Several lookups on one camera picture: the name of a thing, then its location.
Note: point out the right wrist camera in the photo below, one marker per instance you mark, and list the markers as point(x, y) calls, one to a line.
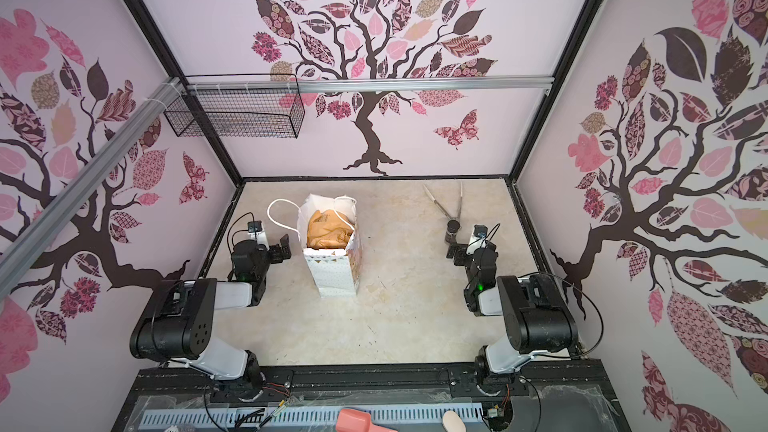
point(477, 239)

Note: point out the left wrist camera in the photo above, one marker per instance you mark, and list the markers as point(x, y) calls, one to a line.
point(257, 236)

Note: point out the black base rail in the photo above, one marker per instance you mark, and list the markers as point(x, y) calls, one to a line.
point(544, 396)

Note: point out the aluminium rail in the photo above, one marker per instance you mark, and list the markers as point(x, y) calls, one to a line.
point(23, 252)
point(374, 85)

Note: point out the black wire basket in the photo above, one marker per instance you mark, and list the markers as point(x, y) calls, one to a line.
point(259, 105)

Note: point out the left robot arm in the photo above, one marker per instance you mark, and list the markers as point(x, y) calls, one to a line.
point(177, 324)

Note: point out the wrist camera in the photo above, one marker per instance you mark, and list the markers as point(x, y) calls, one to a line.
point(477, 239)
point(257, 236)

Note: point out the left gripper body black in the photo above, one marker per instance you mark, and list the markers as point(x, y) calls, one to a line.
point(274, 251)

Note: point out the aluminium rail back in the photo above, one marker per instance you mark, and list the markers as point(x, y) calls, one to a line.
point(374, 85)

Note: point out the beige round object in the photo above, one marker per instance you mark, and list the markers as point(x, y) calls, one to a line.
point(452, 422)

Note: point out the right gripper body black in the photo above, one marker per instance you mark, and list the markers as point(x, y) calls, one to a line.
point(459, 252)

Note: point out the aluminium rail left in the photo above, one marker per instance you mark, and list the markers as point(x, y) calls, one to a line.
point(23, 252)

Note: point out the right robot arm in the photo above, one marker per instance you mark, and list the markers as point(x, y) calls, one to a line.
point(536, 320)

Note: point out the pink plastic scoop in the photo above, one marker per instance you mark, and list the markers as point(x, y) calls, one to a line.
point(351, 420)

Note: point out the white slotted cable duct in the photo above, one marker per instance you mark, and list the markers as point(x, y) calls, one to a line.
point(307, 416)

